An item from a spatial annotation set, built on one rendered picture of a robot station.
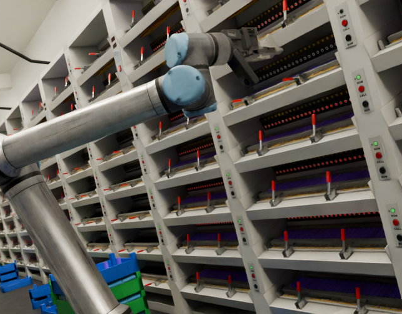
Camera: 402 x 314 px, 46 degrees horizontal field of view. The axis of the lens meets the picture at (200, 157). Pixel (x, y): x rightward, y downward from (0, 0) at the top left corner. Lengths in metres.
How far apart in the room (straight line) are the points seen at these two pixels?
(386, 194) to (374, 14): 0.50
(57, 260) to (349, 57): 0.98
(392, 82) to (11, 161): 1.04
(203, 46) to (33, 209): 0.63
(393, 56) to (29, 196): 1.04
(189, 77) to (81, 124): 0.28
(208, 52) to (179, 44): 0.09
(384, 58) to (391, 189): 0.35
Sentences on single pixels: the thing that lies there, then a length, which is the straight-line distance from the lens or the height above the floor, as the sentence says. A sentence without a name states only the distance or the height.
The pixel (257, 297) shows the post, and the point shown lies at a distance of 1.98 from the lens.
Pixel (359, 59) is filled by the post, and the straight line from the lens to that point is 1.39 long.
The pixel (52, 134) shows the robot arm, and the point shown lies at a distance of 1.18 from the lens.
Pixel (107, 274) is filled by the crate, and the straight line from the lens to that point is 1.96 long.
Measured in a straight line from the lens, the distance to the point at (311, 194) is 1.66.
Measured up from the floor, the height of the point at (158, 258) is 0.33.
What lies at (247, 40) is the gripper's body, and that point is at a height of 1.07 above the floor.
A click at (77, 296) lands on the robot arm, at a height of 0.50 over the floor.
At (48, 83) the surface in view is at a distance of 3.87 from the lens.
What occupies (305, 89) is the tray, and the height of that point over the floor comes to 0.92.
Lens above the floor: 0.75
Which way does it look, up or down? 1 degrees up
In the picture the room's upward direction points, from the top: 14 degrees counter-clockwise
